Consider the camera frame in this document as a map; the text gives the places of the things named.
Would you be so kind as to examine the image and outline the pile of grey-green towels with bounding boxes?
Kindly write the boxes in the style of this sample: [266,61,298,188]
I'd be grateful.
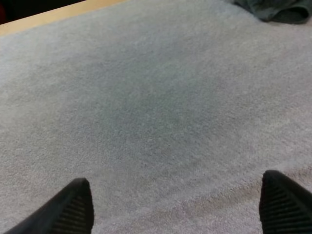
[231,0,312,25]

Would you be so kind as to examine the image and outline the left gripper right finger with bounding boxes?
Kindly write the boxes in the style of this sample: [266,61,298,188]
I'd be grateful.
[258,169,312,234]

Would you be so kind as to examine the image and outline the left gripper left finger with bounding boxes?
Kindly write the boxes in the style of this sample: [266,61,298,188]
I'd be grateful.
[3,177,95,234]

